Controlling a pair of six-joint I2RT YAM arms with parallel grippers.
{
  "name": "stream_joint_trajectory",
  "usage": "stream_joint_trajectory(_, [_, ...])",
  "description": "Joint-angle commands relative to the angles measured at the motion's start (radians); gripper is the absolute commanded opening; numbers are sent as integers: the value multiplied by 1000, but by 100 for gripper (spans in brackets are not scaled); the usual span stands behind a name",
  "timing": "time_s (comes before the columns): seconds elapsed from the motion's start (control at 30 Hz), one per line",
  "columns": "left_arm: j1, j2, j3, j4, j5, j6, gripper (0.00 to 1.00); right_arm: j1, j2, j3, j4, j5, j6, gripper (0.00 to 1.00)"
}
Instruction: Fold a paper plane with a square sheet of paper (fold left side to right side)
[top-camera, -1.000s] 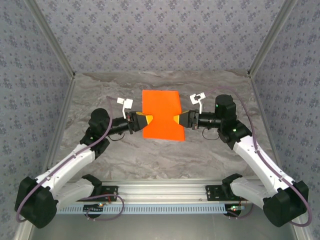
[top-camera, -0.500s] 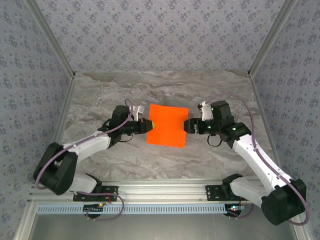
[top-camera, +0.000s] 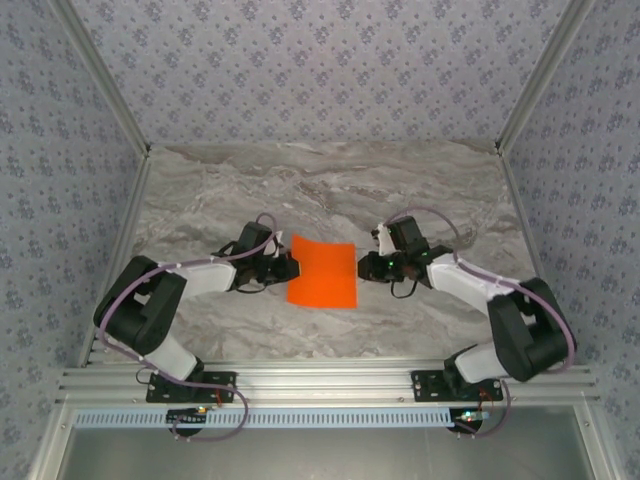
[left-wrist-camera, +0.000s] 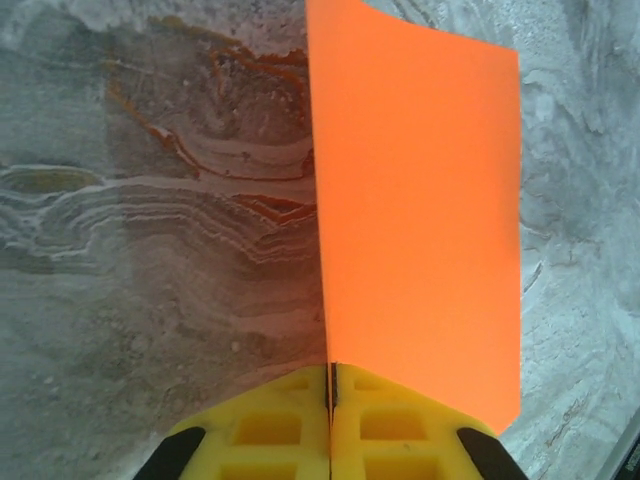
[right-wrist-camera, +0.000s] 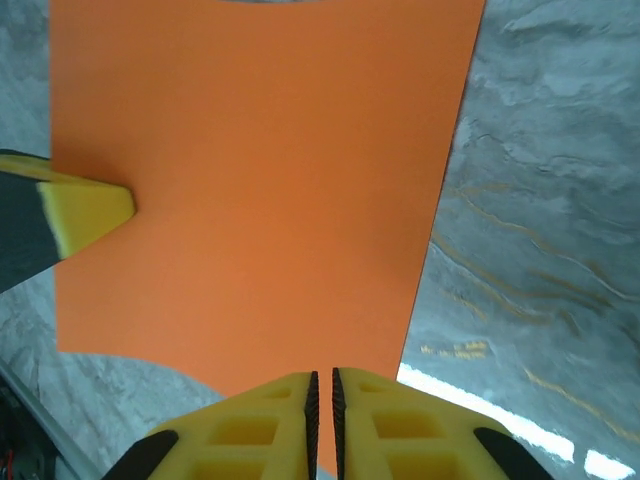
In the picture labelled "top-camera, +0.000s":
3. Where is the aluminium side rail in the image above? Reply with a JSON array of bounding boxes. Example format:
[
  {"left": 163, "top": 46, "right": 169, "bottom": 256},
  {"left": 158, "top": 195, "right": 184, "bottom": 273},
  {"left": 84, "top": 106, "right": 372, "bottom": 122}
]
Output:
[
  {"left": 77, "top": 149, "right": 154, "bottom": 369},
  {"left": 497, "top": 149, "right": 574, "bottom": 366}
]

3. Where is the orange paper sheet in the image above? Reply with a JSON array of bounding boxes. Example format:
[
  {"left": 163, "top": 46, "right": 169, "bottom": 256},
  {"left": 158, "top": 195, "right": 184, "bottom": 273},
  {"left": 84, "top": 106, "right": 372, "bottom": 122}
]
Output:
[{"left": 286, "top": 233, "right": 361, "bottom": 310}]

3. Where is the small black controller board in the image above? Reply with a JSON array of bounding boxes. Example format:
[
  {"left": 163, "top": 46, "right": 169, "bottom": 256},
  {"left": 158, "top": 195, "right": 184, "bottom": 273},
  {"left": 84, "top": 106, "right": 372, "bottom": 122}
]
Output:
[
  {"left": 167, "top": 407, "right": 209, "bottom": 428},
  {"left": 448, "top": 407, "right": 494, "bottom": 432}
]

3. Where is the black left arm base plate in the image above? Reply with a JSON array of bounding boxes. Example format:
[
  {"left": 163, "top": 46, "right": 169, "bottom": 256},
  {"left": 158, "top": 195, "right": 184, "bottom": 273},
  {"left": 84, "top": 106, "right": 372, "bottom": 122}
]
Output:
[{"left": 145, "top": 370, "right": 238, "bottom": 404}]

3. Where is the aluminium mounting beam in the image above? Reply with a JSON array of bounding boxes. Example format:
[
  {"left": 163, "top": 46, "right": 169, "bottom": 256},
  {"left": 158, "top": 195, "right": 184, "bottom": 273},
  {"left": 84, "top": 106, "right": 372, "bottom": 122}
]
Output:
[{"left": 54, "top": 364, "right": 601, "bottom": 405}]

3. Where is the white slotted cable duct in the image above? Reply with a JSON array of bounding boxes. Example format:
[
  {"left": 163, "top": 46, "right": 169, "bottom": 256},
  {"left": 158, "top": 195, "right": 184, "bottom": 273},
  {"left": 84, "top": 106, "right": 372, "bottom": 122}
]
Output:
[{"left": 74, "top": 407, "right": 501, "bottom": 430}]

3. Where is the thin black right gripper cable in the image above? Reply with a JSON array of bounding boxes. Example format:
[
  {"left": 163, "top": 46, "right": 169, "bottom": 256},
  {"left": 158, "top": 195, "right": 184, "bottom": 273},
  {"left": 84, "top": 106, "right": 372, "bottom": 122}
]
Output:
[{"left": 389, "top": 278, "right": 419, "bottom": 300}]

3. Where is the aluminium frame post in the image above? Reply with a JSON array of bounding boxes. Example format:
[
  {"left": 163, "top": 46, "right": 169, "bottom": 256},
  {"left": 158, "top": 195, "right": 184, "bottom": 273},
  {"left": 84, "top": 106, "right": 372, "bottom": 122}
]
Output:
[
  {"left": 49, "top": 0, "right": 153, "bottom": 157},
  {"left": 494, "top": 0, "right": 599, "bottom": 154}
]

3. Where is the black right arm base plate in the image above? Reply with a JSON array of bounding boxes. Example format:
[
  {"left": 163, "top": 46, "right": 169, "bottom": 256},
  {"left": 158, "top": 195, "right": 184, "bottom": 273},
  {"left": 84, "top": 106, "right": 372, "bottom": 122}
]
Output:
[{"left": 410, "top": 369, "right": 503, "bottom": 403}]

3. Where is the grey metal panel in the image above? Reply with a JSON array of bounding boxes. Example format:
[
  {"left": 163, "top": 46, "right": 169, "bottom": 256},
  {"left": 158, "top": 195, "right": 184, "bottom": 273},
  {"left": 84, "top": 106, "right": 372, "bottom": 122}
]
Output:
[{"left": 37, "top": 404, "right": 616, "bottom": 480}]

